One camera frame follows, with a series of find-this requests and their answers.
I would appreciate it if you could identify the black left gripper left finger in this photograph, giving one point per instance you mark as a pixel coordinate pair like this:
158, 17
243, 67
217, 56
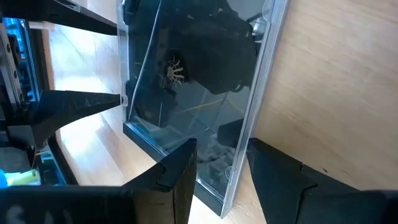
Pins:
174, 186

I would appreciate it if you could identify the black jewel case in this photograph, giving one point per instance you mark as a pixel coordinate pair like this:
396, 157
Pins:
192, 109

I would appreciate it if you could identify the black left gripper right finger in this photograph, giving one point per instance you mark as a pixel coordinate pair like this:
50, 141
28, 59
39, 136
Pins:
273, 186

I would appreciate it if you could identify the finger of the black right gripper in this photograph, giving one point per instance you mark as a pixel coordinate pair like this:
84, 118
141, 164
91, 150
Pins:
46, 11
62, 105

